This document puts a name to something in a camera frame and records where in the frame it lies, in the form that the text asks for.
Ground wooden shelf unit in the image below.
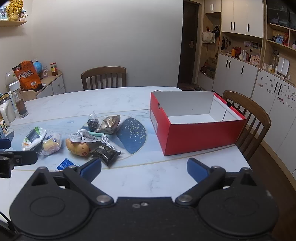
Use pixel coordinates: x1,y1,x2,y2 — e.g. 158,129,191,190
264,0,296,80

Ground brown wooden chair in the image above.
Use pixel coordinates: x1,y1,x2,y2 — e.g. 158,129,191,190
81,66,127,91
222,90,271,161

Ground red cardboard box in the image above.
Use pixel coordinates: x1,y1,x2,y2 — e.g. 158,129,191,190
150,91,247,156

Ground white kettle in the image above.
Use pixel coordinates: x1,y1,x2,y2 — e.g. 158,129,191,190
0,94,16,126

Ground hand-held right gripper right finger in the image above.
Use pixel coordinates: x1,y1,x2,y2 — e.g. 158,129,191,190
175,158,257,207

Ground white low cabinet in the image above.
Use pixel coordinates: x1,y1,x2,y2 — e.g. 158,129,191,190
212,54,259,98

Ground white cable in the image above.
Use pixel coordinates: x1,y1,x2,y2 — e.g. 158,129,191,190
101,134,116,151

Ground clear bag of black bits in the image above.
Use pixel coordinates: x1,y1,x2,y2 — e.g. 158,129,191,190
87,111,99,131

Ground beige tote bag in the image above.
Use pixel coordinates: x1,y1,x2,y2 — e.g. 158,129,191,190
202,27,216,44

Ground row of bottles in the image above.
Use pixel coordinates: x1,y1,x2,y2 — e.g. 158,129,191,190
231,45,260,65

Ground yellow flower decoration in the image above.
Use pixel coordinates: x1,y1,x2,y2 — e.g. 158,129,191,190
7,0,23,21

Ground white wall cupboards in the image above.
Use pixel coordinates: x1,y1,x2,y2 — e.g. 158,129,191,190
205,0,265,39

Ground orange snack bag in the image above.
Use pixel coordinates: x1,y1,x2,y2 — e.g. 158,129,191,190
12,60,43,91

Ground puzzle cube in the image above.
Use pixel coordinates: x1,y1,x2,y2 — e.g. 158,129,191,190
0,119,9,135

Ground crumpled clear printed wrapper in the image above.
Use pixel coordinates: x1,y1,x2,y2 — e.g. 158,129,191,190
70,129,99,142

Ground white flat panel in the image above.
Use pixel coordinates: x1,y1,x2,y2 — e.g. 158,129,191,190
277,57,290,77

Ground wooden wall shelf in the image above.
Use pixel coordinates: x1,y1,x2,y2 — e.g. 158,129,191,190
0,20,28,27

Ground white cabinet with stickers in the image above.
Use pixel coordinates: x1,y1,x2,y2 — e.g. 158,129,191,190
251,68,296,173

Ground black snack packet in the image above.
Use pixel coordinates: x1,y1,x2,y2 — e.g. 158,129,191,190
90,145,122,167

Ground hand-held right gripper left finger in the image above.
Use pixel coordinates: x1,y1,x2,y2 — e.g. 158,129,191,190
30,158,115,207

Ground small white cabinet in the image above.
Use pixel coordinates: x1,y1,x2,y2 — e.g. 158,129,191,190
23,71,65,100

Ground white marble patterned desktop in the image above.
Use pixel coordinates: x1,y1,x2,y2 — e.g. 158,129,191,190
0,86,252,233

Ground brown foil packet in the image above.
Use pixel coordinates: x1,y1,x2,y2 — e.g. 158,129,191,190
94,115,121,134

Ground glass bottle with white lid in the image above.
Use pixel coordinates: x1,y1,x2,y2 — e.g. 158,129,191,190
9,81,29,118

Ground blue biscuit packet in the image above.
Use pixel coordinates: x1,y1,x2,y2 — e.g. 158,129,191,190
56,158,79,172

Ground bread in clear wrapper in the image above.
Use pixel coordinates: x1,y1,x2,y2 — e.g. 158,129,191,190
37,133,62,155

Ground yellow squeaky toy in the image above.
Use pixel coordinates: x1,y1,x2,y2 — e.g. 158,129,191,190
65,138,91,157

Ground green and white packet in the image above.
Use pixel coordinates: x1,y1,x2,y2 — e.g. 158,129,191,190
21,127,48,151

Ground dark brown door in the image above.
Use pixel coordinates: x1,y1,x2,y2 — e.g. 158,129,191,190
178,0,204,90

